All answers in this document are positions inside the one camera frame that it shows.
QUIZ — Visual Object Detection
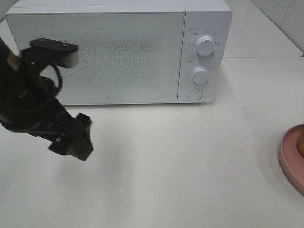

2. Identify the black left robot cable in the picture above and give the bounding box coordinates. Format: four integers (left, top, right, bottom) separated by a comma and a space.
35, 64, 64, 100

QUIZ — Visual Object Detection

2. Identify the burger with lettuce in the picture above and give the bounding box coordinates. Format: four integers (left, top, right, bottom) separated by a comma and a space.
297, 133, 304, 157

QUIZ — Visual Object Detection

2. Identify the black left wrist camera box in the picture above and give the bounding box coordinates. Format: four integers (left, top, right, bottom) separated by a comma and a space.
20, 38, 79, 68

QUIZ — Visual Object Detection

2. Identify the pink round plate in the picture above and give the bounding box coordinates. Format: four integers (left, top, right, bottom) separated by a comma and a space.
278, 123, 304, 195

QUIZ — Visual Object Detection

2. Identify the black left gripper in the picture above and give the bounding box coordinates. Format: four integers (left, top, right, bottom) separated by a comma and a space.
0, 40, 93, 161

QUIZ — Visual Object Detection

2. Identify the white microwave oven body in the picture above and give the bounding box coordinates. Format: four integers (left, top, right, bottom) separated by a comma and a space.
5, 0, 233, 103

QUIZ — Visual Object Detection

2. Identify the round white door button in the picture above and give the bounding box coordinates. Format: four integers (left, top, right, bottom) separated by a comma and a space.
189, 88, 203, 100

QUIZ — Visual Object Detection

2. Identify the white microwave door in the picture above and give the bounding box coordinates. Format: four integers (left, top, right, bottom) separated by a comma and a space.
7, 12, 184, 105

